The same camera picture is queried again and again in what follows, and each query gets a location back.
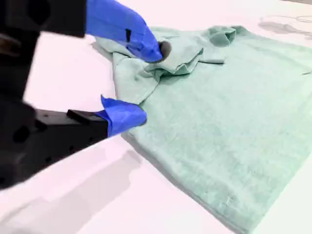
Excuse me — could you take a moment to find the pale green T-shirt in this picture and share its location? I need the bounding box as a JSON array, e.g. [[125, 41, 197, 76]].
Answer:
[[91, 24, 312, 234]]

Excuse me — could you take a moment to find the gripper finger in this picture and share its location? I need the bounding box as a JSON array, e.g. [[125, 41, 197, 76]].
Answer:
[[31, 0, 172, 63], [34, 95, 148, 171]]

